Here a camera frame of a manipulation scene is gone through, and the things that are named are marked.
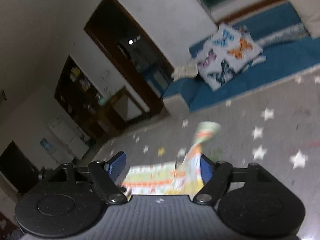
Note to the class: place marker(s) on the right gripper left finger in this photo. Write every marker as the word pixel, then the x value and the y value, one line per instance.
pixel 104 175

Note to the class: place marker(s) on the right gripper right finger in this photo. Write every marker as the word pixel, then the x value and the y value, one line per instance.
pixel 215 176

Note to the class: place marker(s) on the patterned child's jacket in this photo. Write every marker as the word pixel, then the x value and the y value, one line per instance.
pixel 173 178

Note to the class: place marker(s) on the white refrigerator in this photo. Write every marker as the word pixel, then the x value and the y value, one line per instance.
pixel 75 145

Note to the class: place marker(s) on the dark wooden side table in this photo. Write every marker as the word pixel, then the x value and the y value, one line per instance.
pixel 121 111

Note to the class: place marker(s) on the grey star tablecloth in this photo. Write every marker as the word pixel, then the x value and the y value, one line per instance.
pixel 276 126

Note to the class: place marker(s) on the crumpled beige cloth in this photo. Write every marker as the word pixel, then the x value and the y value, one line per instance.
pixel 186 71

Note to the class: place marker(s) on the dark wooden doorway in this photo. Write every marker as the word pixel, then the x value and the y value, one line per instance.
pixel 133 53

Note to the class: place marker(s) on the butterfly print pillow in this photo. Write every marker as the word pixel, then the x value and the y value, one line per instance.
pixel 227 54

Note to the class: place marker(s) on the blue sofa bench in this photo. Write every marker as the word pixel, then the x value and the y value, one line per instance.
pixel 287 46

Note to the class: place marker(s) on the grey cushion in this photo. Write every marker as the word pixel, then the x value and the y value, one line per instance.
pixel 309 13

